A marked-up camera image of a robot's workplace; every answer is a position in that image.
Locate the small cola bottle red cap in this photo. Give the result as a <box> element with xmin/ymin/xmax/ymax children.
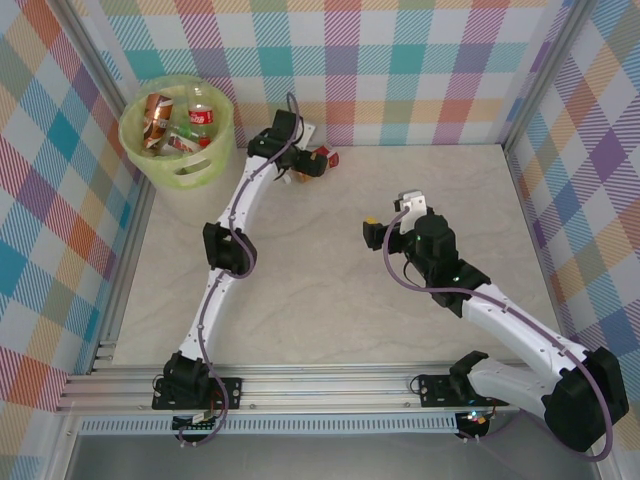
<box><xmin>186</xmin><ymin>83</ymin><xmax>216</xmax><ymax>147</ymax></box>

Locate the crushed brown drink bottle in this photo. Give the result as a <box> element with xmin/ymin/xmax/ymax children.
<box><xmin>141</xmin><ymin>92</ymin><xmax>176</xmax><ymax>151</ymax></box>

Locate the light green plastic bin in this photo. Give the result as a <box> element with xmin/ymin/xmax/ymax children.
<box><xmin>118</xmin><ymin>73</ymin><xmax>237</xmax><ymax>191</ymax></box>

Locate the right controller board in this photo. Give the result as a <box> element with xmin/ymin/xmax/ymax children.
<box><xmin>457</xmin><ymin>409</ymin><xmax>492</xmax><ymax>430</ymax></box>

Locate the controller board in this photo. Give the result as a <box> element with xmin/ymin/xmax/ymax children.
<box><xmin>457</xmin><ymin>409</ymin><xmax>492</xmax><ymax>430</ymax></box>
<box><xmin>172</xmin><ymin>410</ymin><xmax>220</xmax><ymax>432</ymax></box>

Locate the grey metal panel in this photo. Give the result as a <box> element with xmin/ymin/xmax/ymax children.
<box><xmin>64</xmin><ymin>433</ymin><xmax>601</xmax><ymax>480</ymax></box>

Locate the left controller board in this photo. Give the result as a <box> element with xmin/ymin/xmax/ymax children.
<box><xmin>172</xmin><ymin>410</ymin><xmax>220</xmax><ymax>432</ymax></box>

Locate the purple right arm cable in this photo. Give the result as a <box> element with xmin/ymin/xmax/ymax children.
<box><xmin>382</xmin><ymin>208</ymin><xmax>616</xmax><ymax>461</ymax></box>

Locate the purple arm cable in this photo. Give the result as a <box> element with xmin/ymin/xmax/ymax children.
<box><xmin>197</xmin><ymin>92</ymin><xmax>304</xmax><ymax>401</ymax></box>
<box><xmin>382</xmin><ymin>208</ymin><xmax>616</xmax><ymax>461</ymax></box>

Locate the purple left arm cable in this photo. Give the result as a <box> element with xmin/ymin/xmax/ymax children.
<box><xmin>197</xmin><ymin>92</ymin><xmax>304</xmax><ymax>401</ymax></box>

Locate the black right mount plate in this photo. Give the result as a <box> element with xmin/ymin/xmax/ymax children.
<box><xmin>417</xmin><ymin>374</ymin><xmax>511</xmax><ymax>409</ymax></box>

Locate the black mount plate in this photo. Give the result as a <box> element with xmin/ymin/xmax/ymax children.
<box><xmin>152</xmin><ymin>377</ymin><xmax>245</xmax><ymax>411</ymax></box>
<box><xmin>417</xmin><ymin>374</ymin><xmax>511</xmax><ymax>409</ymax></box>

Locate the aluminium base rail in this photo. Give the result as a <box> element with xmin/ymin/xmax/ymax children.
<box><xmin>55</xmin><ymin>362</ymin><xmax>607</xmax><ymax>415</ymax></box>

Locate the aluminium left corner post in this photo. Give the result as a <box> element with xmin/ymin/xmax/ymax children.
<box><xmin>58</xmin><ymin>0</ymin><xmax>151</xmax><ymax>181</ymax></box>

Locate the aluminium corner post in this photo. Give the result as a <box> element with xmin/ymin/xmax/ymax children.
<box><xmin>499</xmin><ymin>0</ymin><xmax>601</xmax><ymax>151</ymax></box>
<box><xmin>58</xmin><ymin>0</ymin><xmax>151</xmax><ymax>181</ymax></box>

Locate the aluminium right corner post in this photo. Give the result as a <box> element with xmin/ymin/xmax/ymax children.
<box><xmin>499</xmin><ymin>0</ymin><xmax>601</xmax><ymax>151</ymax></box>

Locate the white slotted cable duct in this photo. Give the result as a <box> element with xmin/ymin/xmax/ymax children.
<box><xmin>79</xmin><ymin>417</ymin><xmax>460</xmax><ymax>436</ymax></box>

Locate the black left mount plate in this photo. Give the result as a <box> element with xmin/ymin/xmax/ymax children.
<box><xmin>152</xmin><ymin>377</ymin><xmax>245</xmax><ymax>411</ymax></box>

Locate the aluminium side rail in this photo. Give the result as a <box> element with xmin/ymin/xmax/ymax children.
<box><xmin>89</xmin><ymin>177</ymin><xmax>156</xmax><ymax>376</ymax></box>

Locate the thin purple base cable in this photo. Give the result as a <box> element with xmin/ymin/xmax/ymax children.
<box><xmin>174</xmin><ymin>389</ymin><xmax>232</xmax><ymax>448</ymax></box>

